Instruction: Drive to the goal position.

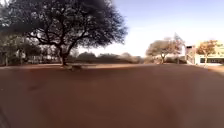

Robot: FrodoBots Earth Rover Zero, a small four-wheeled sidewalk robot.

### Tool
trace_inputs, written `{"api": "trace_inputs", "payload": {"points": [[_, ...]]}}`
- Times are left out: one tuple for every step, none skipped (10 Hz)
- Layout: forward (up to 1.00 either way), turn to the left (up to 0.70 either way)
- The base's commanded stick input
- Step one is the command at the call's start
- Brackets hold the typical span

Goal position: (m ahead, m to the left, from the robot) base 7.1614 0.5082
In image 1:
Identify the row of distant bushes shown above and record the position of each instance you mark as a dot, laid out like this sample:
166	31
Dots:
106	58

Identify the low dark object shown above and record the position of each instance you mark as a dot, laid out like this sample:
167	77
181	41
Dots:
76	67

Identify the small green tree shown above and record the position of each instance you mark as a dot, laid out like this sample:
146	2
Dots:
162	48

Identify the large dark spreading tree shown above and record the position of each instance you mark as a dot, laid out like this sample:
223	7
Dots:
66	23

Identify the orange-leaved tree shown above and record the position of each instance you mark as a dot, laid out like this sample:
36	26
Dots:
206	49

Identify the group of trees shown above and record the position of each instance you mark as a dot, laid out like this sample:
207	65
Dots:
16	50

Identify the pale yellow building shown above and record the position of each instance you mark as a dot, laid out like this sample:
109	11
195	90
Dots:
213	56

